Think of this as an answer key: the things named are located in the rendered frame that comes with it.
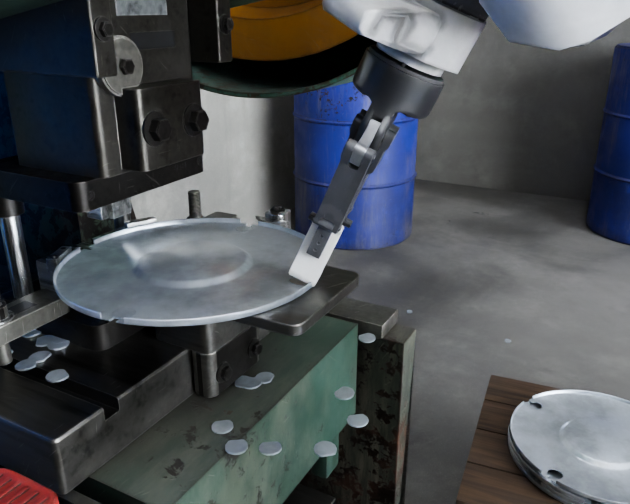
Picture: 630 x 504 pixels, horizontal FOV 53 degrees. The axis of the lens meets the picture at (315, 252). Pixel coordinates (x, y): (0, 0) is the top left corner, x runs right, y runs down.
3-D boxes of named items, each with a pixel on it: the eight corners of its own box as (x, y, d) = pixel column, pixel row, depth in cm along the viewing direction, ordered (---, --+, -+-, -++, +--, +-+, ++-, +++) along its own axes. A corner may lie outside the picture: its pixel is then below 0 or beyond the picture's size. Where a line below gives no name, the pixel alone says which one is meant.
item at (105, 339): (215, 284, 83) (214, 263, 82) (101, 353, 67) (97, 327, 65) (125, 262, 90) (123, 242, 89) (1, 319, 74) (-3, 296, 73)
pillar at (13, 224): (38, 293, 73) (17, 176, 68) (22, 300, 72) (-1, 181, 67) (25, 289, 74) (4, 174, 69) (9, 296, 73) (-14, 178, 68)
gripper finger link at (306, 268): (343, 228, 61) (341, 231, 61) (315, 284, 65) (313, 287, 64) (316, 214, 62) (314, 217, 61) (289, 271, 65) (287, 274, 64)
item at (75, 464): (311, 301, 92) (311, 263, 90) (64, 498, 55) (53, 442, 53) (154, 263, 105) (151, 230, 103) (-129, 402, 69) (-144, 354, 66)
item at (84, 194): (209, 189, 78) (207, 146, 76) (85, 238, 62) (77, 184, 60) (114, 174, 85) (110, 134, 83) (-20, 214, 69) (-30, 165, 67)
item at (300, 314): (359, 376, 72) (363, 268, 68) (299, 445, 61) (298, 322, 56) (189, 327, 84) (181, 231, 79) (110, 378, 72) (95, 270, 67)
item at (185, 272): (257, 351, 52) (256, 342, 52) (-11, 299, 62) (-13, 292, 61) (355, 238, 78) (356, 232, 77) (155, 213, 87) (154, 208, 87)
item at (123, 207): (137, 210, 75) (134, 180, 73) (107, 221, 71) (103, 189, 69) (117, 206, 76) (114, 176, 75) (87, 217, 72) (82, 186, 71)
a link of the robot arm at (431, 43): (486, 20, 56) (456, 77, 58) (360, -42, 56) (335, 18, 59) (487, 25, 44) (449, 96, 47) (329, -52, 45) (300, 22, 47)
